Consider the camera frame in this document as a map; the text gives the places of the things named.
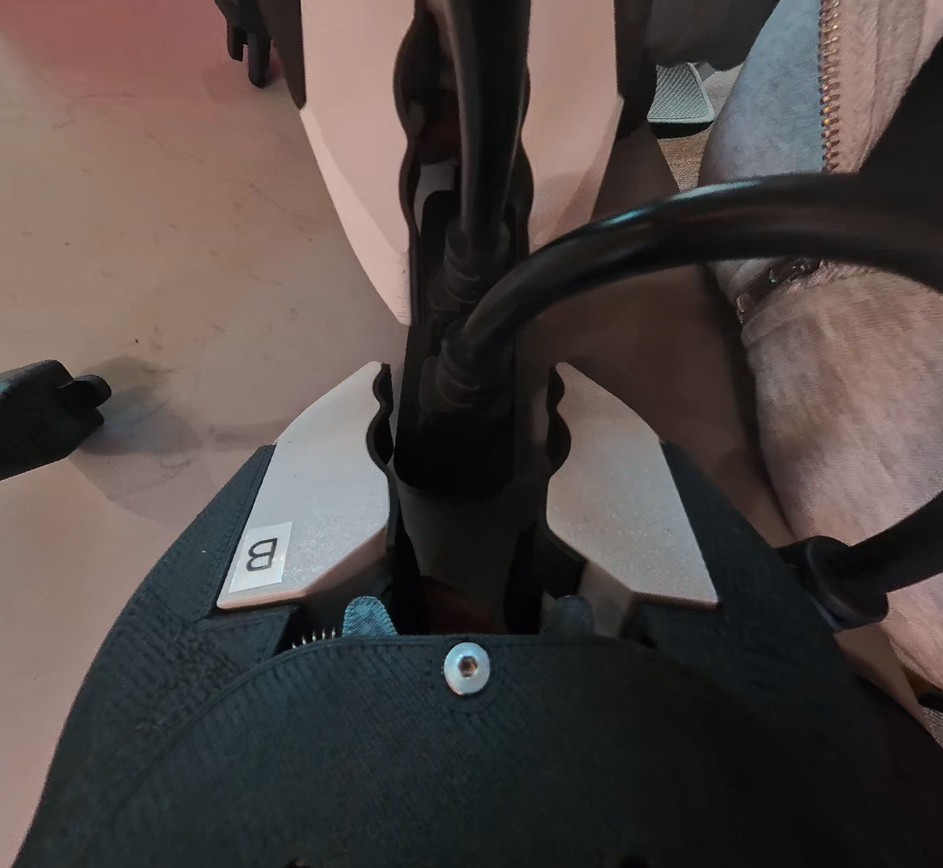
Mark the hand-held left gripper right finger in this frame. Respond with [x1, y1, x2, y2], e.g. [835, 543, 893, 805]
[545, 362, 721, 624]

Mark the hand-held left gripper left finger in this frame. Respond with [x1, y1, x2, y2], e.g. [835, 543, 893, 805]
[216, 361, 402, 611]

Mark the mesh office chair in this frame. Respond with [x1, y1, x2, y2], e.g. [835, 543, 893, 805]
[647, 61, 714, 140]

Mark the person's left hand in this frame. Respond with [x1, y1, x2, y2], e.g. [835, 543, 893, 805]
[426, 581, 503, 635]

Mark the person's zip jacket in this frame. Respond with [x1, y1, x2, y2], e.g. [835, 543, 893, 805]
[647, 0, 943, 744]

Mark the black power strip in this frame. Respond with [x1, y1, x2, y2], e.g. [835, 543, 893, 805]
[394, 186, 533, 585]

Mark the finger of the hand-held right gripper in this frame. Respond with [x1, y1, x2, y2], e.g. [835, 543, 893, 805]
[514, 0, 657, 244]
[234, 0, 430, 329]

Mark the black power cord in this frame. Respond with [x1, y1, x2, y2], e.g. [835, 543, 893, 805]
[435, 174, 943, 629]
[416, 0, 533, 316]
[0, 360, 113, 482]

